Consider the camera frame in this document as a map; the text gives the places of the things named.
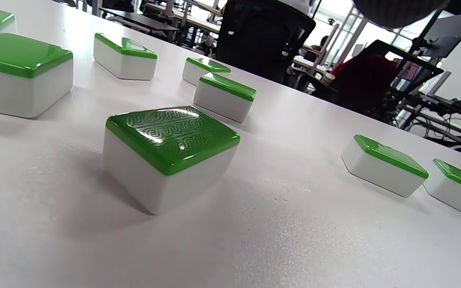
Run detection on dark grey desk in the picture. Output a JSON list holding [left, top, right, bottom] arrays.
[[99, 6, 181, 42]]

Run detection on grey tilted panel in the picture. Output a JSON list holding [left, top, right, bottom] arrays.
[[411, 11, 461, 58]]

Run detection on person's left hand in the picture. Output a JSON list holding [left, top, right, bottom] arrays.
[[352, 0, 450, 29]]

